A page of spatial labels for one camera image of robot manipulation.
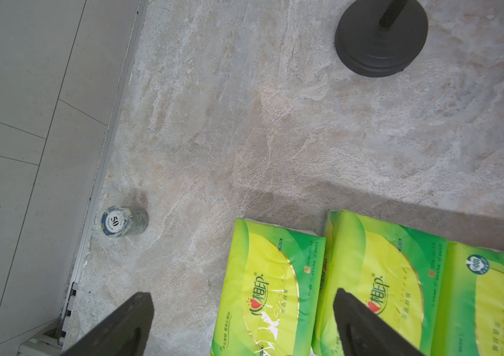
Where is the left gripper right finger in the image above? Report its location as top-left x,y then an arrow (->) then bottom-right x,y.
333,289 -> 422,356

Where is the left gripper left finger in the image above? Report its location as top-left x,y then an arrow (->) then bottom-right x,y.
63,292 -> 154,355

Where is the green tissue pack middle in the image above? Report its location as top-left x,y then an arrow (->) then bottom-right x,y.
312,210 -> 449,355

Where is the green tissue pack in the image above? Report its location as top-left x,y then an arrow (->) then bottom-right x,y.
431,243 -> 504,355
312,210 -> 449,355
210,218 -> 326,355

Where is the green tissue pack left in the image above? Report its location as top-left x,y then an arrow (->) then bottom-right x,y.
210,218 -> 326,355

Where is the green tissue pack right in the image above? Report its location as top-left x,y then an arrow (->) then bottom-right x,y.
431,243 -> 504,355

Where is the stack of poker chips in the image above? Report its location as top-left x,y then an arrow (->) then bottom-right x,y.
101,206 -> 149,237

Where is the glitter microphone on black stand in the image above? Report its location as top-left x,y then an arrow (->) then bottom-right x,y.
334,0 -> 428,78

